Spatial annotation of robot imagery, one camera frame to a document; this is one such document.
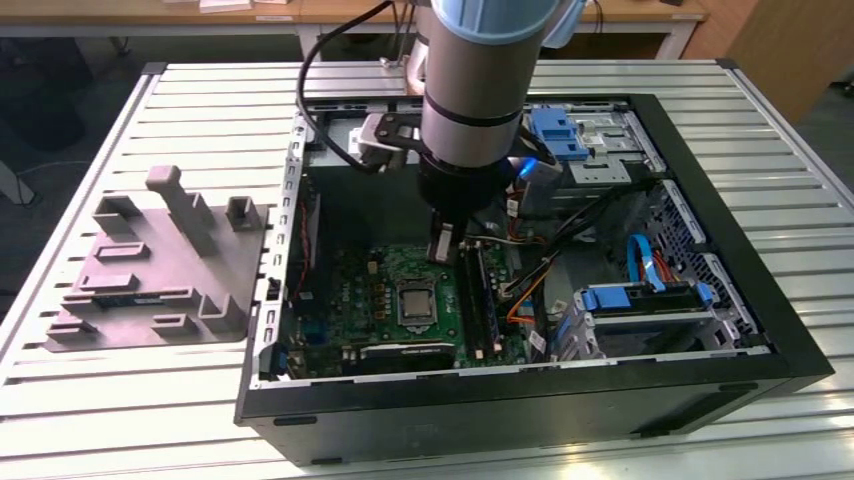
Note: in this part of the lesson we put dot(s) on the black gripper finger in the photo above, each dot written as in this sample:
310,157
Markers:
448,247

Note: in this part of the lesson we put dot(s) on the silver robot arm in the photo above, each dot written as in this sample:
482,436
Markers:
474,75

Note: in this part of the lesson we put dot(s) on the CPU socket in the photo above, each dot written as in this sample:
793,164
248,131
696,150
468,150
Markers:
416,326

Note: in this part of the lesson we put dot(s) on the RAM slot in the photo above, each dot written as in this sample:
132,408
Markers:
474,300
480,300
467,300

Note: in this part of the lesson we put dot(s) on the grey power supply unit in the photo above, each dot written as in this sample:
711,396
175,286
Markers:
360,210

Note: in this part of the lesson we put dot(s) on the green motherboard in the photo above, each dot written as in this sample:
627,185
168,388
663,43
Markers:
360,300

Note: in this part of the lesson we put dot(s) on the blue plastic disk carrier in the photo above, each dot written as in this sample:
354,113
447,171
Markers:
567,140

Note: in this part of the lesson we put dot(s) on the silver metal drive cage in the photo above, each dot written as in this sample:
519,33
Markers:
727,330
600,175

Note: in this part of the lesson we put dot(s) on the black graphics card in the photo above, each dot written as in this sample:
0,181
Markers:
407,352

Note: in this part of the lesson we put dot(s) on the hard disk in blue carrier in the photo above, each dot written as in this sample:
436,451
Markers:
607,299

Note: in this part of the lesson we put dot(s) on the blue port connector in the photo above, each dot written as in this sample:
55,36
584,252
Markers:
280,364
315,334

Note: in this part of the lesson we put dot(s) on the black PC case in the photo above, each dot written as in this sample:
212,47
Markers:
467,425

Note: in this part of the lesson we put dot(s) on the grey parts rack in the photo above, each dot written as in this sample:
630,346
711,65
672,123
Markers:
167,270

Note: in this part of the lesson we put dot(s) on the RAM stick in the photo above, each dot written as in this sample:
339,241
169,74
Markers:
133,301

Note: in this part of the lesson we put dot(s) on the white box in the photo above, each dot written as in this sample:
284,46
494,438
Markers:
227,6

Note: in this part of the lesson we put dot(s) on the wooden cabinet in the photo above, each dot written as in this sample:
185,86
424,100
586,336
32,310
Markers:
787,50

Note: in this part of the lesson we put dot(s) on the wooden desk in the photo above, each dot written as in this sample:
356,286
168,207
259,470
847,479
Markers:
133,10

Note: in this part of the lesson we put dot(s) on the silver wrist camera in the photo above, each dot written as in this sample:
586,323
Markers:
540,172

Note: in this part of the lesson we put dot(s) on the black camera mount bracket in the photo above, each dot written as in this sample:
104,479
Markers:
394,130

